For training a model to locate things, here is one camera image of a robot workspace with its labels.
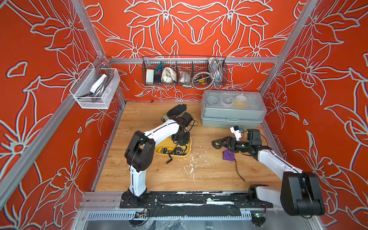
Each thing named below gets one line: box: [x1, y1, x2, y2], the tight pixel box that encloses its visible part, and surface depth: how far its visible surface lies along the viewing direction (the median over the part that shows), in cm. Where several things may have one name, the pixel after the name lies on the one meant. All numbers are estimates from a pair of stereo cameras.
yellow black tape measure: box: [156, 146, 175, 155], surface depth 91 cm
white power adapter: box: [89, 73, 108, 94], surface depth 71 cm
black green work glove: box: [161, 103, 187, 123], surface depth 116 cm
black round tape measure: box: [166, 145, 188, 165], surface depth 89 cm
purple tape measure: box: [222, 149, 245, 183], surface depth 89 cm
